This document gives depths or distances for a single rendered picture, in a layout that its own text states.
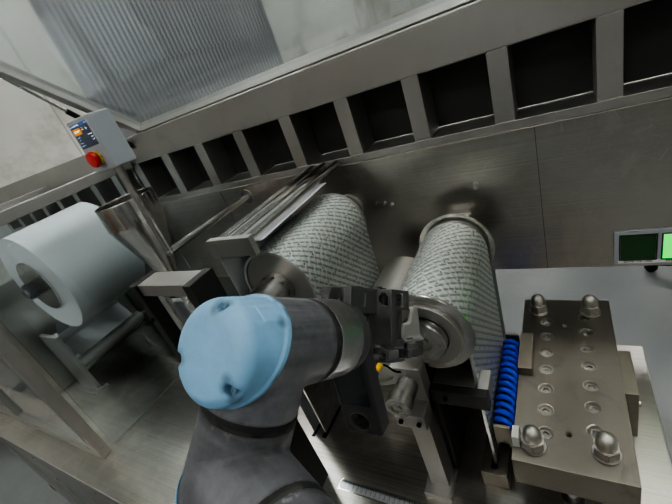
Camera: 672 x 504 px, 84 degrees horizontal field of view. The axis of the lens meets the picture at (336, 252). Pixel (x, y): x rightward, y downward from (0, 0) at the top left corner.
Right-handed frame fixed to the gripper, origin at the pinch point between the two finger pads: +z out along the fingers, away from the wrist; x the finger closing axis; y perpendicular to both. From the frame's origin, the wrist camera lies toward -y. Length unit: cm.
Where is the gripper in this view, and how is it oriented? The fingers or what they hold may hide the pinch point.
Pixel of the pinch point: (408, 343)
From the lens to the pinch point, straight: 56.2
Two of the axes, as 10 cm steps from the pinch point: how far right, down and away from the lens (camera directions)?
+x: -8.4, 0.6, 5.3
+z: 5.3, 1.3, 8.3
